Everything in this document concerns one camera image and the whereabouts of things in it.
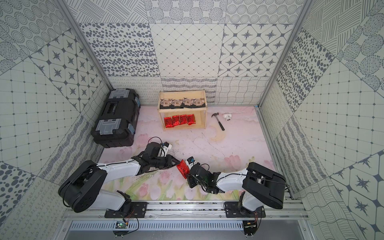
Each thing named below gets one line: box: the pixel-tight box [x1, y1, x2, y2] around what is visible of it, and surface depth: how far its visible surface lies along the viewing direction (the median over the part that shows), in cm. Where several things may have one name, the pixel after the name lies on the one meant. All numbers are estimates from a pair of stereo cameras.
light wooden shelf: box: [157, 89, 208, 132], surface depth 103 cm
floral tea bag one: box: [160, 98, 170, 107], surface depth 95 cm
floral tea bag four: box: [196, 99, 203, 106], surface depth 95 cm
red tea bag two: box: [171, 115, 181, 127], surface depth 107 cm
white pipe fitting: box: [222, 113, 232, 122], surface depth 113 cm
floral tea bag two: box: [170, 99, 181, 107], surface depth 95 cm
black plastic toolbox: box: [91, 89, 141, 148], surface depth 94 cm
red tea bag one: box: [164, 117, 173, 128], surface depth 107 cm
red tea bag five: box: [176, 159, 190, 180], surface depth 87 cm
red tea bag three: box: [179, 114, 188, 125], surface depth 109 cm
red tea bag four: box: [186, 114, 196, 126], surface depth 109 cm
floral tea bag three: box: [184, 98, 192, 106], surface depth 95 cm
